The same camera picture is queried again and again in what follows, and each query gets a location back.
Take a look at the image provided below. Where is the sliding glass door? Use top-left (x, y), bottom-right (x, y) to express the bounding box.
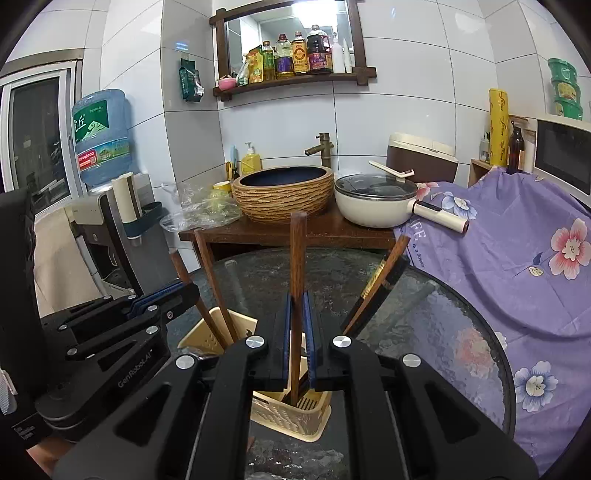
top-left (0, 50), bottom-right (85, 224)

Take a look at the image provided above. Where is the white microwave oven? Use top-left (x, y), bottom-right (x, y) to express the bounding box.
top-left (532, 115), bottom-right (591, 209)

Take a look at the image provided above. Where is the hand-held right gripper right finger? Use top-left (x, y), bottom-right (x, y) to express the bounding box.
top-left (301, 292), bottom-right (539, 480)

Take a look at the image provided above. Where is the wooden handled utensil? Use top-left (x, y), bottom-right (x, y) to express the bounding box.
top-left (288, 211), bottom-right (309, 408)
top-left (341, 234), bottom-right (411, 337)
top-left (193, 229), bottom-right (241, 344)
top-left (170, 250), bottom-right (234, 352)

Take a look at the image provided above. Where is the dark soy sauce bottle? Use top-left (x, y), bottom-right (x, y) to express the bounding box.
top-left (307, 24), bottom-right (334, 75)

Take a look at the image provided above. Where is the dark green wall holder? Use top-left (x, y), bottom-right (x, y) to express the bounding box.
top-left (128, 200), bottom-right (165, 241)

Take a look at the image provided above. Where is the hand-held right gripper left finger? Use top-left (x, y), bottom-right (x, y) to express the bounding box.
top-left (58, 294), bottom-right (293, 480)

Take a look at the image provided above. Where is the white rice spoon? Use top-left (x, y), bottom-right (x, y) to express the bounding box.
top-left (368, 160), bottom-right (415, 179)

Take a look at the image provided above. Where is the cream plastic utensil holder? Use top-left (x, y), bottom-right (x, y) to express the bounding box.
top-left (178, 307), bottom-right (334, 442)

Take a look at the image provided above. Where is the brass bamboo faucet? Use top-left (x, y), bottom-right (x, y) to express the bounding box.
top-left (303, 132), bottom-right (334, 169)

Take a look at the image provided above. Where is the clear plastic bag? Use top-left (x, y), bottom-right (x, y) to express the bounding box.
top-left (159, 180), bottom-right (244, 232)

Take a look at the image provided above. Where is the cream paper roll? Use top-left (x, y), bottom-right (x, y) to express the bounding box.
top-left (112, 173), bottom-right (145, 223)

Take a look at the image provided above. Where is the blue water jug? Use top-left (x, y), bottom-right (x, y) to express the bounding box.
top-left (71, 89), bottom-right (136, 188)

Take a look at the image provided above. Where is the green hanging packet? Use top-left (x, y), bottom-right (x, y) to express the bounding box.
top-left (178, 58), bottom-right (205, 105)

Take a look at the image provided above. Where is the yellow seasoning pouch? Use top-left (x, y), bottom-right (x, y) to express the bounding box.
top-left (246, 46), bottom-right (265, 85)

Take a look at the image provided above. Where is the light wooden box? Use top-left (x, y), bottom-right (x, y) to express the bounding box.
top-left (469, 158), bottom-right (493, 188)

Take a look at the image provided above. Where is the wooden framed mirror shelf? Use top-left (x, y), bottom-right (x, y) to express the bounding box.
top-left (209, 0), bottom-right (378, 103)

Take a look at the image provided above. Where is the purple floral cloth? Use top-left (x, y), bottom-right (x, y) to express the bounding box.
top-left (392, 166), bottom-right (591, 468)

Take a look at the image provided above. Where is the dark wooden stand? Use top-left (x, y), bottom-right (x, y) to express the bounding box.
top-left (178, 213), bottom-right (399, 278)

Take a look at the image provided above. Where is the yellow cling film roll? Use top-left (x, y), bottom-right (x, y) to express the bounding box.
top-left (488, 89), bottom-right (510, 168)

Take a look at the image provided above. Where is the purple label oil bottle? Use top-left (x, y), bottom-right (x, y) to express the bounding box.
top-left (275, 33), bottom-right (296, 79)

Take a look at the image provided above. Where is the gold label oil bottle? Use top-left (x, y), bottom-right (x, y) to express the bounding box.
top-left (291, 31), bottom-right (310, 76)

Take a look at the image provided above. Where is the woven pattern wash basin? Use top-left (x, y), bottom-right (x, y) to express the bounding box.
top-left (231, 166), bottom-right (335, 226)

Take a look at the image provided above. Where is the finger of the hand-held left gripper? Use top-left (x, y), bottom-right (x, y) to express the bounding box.
top-left (65, 316), bottom-right (171, 371)
top-left (41, 278), bottom-right (201, 339)

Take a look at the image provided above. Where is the green oil bottle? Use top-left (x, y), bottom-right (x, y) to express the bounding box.
top-left (262, 41), bottom-right (277, 83)

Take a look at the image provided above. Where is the yellow soap dispenser bottle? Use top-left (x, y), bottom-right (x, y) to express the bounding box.
top-left (241, 141), bottom-right (263, 176)

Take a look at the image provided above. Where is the person's left forearm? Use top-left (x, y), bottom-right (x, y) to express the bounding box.
top-left (25, 433), bottom-right (77, 468)

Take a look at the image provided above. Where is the grey water dispenser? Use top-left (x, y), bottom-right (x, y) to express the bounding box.
top-left (64, 185), bottom-right (177, 298)

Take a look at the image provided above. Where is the white plastic bottle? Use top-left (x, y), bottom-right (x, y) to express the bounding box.
top-left (331, 36), bottom-right (346, 74)

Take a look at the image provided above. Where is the cream pot with glass lid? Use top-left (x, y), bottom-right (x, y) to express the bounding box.
top-left (334, 173), bottom-right (471, 234)

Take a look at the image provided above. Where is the brown glass bottle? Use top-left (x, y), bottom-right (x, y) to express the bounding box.
top-left (506, 119), bottom-right (526, 175)

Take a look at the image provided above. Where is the brown white rice cooker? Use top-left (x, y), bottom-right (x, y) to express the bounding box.
top-left (385, 133), bottom-right (461, 186)

